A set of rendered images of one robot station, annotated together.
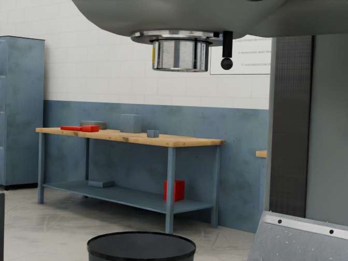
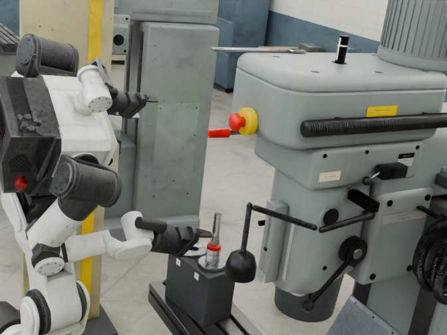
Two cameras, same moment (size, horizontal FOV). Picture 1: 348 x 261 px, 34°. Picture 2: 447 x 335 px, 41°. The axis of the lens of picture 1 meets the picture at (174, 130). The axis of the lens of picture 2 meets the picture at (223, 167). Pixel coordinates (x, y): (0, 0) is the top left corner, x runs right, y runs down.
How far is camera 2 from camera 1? 1.27 m
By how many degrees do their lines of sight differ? 23
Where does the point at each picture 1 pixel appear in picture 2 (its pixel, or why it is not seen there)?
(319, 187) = (373, 296)
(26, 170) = not seen: hidden behind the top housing
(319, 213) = (371, 306)
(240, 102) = not seen: outside the picture
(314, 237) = (366, 316)
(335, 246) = (372, 324)
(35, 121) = (259, 32)
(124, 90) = (344, 18)
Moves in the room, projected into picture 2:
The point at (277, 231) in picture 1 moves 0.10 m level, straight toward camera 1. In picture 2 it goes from (353, 306) to (344, 322)
